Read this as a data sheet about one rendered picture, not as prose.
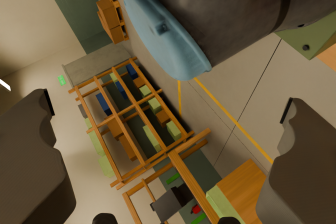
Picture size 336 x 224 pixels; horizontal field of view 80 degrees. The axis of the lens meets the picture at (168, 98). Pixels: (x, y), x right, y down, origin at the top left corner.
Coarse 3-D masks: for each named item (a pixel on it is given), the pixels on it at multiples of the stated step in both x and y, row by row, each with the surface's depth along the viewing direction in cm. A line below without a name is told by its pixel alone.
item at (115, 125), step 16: (128, 64) 608; (96, 80) 576; (112, 80) 632; (144, 80) 567; (80, 96) 551; (96, 96) 558; (128, 96) 553; (144, 96) 552; (112, 112) 524; (160, 112) 521; (96, 128) 498; (112, 128) 508; (144, 128) 500; (176, 128) 492; (96, 144) 486; (128, 144) 483; (160, 144) 470; (176, 144) 472; (112, 160) 454; (160, 160) 494
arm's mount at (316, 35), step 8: (328, 16) 27; (312, 24) 29; (320, 24) 28; (328, 24) 27; (280, 32) 34; (288, 32) 33; (296, 32) 32; (304, 32) 31; (312, 32) 30; (320, 32) 29; (328, 32) 28; (288, 40) 34; (296, 40) 32; (304, 40) 31; (312, 40) 30; (320, 40) 29; (328, 40) 29; (296, 48) 33; (304, 48) 32; (312, 48) 31; (320, 48) 30; (304, 56) 33; (312, 56) 32
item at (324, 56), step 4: (328, 48) 37; (332, 48) 36; (324, 52) 38; (328, 52) 37; (332, 52) 37; (316, 56) 40; (320, 56) 39; (324, 56) 38; (328, 56) 38; (332, 56) 37; (324, 60) 39; (328, 60) 38; (332, 60) 37; (328, 64) 38; (332, 64) 38; (332, 68) 38
